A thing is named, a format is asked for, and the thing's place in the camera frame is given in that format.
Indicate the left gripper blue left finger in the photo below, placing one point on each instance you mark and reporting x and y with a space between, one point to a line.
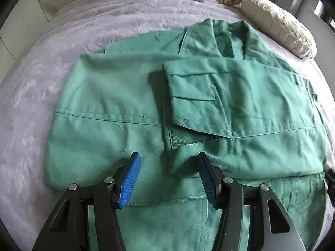
128 178

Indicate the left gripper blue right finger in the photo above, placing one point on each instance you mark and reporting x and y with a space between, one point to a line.
211 177

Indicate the white pleated round cushion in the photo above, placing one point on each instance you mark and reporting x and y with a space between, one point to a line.
281 26

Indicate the lavender plush bedspread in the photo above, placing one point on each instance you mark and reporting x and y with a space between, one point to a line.
32 88

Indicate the green work jacket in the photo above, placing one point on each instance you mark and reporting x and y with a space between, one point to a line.
169 95

